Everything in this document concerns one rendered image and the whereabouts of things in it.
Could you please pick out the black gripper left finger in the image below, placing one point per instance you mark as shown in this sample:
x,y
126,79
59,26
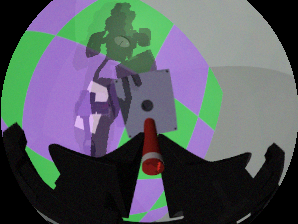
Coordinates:
x,y
116,172

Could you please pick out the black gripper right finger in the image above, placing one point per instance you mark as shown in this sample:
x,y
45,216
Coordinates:
x,y
186,176

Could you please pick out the dark red peg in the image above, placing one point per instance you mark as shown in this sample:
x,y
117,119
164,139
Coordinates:
x,y
152,163

